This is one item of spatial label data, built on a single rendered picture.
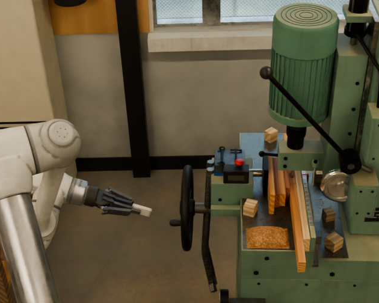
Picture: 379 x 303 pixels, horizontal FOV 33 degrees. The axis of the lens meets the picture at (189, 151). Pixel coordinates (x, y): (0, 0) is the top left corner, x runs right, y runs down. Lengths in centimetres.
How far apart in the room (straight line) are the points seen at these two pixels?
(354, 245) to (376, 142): 43
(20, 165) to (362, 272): 108
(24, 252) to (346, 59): 97
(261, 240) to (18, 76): 159
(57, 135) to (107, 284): 150
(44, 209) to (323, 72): 94
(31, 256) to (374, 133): 94
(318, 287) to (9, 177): 103
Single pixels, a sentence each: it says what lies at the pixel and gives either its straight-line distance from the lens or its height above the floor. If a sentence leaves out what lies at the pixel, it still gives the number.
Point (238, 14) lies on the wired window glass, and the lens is 321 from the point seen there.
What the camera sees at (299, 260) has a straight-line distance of 179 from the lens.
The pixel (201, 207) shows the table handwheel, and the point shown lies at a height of 82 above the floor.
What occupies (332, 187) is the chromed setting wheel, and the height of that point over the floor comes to 102.
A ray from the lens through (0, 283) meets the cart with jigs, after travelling 277.
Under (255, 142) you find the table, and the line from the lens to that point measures 227.
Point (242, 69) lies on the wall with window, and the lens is 327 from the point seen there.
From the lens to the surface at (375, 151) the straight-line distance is 178.
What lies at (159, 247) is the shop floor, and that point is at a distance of 314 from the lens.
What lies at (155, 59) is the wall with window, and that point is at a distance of 323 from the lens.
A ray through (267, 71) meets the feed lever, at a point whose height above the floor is 142.
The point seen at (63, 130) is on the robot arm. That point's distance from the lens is 161.
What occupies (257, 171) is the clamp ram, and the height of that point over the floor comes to 96.
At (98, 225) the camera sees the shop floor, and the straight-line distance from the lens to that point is 330.
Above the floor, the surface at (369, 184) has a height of 108.
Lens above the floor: 222
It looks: 36 degrees down
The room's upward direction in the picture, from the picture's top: 2 degrees counter-clockwise
